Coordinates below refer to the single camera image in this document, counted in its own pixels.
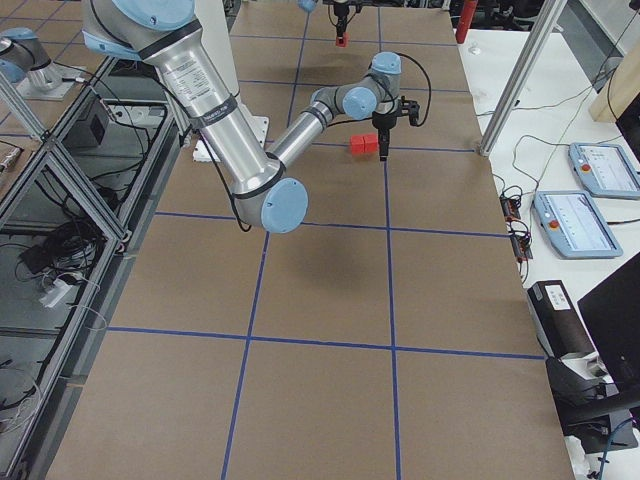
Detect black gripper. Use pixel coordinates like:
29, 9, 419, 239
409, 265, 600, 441
332, 1, 350, 38
372, 111, 398, 160

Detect red block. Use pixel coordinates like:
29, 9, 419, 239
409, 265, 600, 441
363, 133, 379, 153
349, 135, 366, 155
335, 35, 348, 47

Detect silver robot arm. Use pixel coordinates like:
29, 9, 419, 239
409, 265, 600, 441
82, 1, 401, 233
296, 0, 350, 44

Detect red cylinder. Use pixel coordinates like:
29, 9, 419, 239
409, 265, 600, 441
455, 0, 478, 44

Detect small circuit boards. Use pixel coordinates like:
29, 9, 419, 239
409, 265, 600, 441
499, 185, 533, 263

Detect near teach pendant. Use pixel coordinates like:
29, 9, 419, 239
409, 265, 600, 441
533, 190, 623, 259

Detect teach pendant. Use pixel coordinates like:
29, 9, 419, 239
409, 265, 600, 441
533, 190, 623, 259
569, 143, 639, 200

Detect far teach pendant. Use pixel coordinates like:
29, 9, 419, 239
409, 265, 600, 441
569, 143, 639, 200

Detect black power box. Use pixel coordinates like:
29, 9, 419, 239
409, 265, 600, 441
527, 280, 598, 378

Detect black monitor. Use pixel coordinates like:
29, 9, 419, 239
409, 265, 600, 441
578, 254, 639, 387

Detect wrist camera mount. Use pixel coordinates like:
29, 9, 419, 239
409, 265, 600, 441
400, 96, 420, 127

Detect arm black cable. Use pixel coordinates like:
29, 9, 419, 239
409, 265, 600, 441
324, 51, 432, 126

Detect white camera pillar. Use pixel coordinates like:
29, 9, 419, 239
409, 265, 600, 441
195, 0, 269, 147

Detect aluminium frame post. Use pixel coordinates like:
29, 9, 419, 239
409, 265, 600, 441
478, 0, 567, 157

